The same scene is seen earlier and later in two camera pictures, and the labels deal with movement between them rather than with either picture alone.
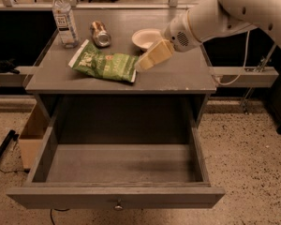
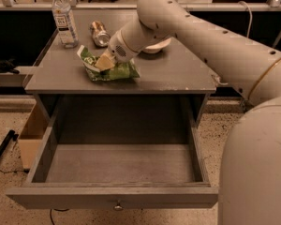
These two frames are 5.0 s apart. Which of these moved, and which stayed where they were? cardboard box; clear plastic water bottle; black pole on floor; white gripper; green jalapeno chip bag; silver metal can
Moved: green jalapeno chip bag; white gripper
Stayed: black pole on floor; silver metal can; clear plastic water bottle; cardboard box
